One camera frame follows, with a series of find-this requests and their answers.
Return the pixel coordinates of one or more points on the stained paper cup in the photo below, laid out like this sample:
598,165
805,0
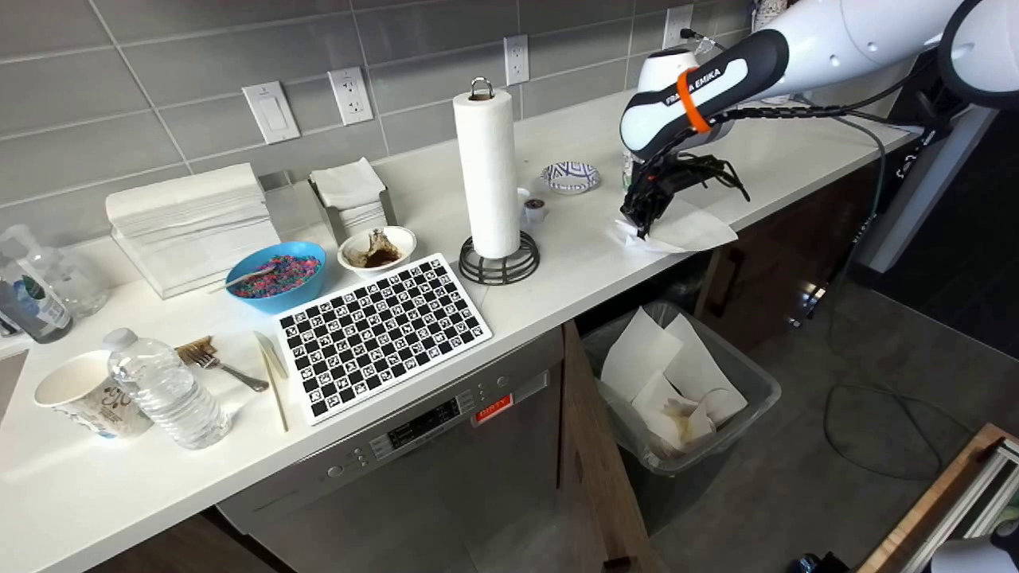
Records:
82,395

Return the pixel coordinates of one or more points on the white bowl brown leftovers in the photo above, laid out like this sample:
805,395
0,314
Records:
376,249

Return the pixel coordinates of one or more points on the wooden stick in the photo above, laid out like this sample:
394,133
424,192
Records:
276,383

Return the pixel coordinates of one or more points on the crumpled paper in bin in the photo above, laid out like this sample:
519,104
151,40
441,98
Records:
658,369

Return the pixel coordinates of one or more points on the grey napkin dispenser box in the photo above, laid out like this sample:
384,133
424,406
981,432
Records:
350,202

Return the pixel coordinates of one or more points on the wooden frame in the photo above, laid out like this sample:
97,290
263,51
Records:
934,512

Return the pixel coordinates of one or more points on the clear plastic container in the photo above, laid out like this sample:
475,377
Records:
32,290

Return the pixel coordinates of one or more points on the grey robot stand column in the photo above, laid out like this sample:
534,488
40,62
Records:
925,192

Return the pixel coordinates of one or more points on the white wall outlet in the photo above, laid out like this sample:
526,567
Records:
677,25
350,98
516,62

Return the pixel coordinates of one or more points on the white wall switch plate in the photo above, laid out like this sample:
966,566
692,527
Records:
272,114

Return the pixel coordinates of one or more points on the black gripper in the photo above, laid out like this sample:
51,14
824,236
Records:
670,180

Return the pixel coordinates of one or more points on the white paper towel roll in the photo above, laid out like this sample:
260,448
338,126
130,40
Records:
488,171

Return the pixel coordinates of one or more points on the black white checker board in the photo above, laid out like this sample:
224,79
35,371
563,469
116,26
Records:
384,336

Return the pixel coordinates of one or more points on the grey trash bin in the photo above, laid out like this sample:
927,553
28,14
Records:
734,426

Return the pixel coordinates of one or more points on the small patterned bowl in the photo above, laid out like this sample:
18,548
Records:
570,178

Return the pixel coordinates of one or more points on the clear plastic water bottle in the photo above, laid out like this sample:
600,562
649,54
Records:
171,392

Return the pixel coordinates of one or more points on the open cabinet door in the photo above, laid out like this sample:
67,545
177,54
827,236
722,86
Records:
595,456

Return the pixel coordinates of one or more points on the stack of folded paper towels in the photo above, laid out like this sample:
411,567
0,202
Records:
191,226

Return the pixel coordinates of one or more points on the steel dishwasher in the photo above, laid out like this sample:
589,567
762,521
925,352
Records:
424,456

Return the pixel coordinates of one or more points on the dark lower cabinet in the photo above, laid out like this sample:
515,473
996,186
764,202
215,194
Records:
180,545

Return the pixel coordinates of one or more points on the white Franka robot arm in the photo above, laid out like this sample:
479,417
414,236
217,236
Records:
849,44

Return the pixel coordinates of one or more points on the white paper napkin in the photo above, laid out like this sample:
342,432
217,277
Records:
689,230

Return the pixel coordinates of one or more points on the blue bowl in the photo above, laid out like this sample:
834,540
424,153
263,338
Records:
276,277

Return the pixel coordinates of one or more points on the small white coffee pod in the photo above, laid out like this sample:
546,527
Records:
534,207

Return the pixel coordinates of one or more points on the metal fork with food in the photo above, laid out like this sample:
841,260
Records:
202,352

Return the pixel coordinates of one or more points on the brown wooden lower cabinet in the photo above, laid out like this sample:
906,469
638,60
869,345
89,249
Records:
784,266

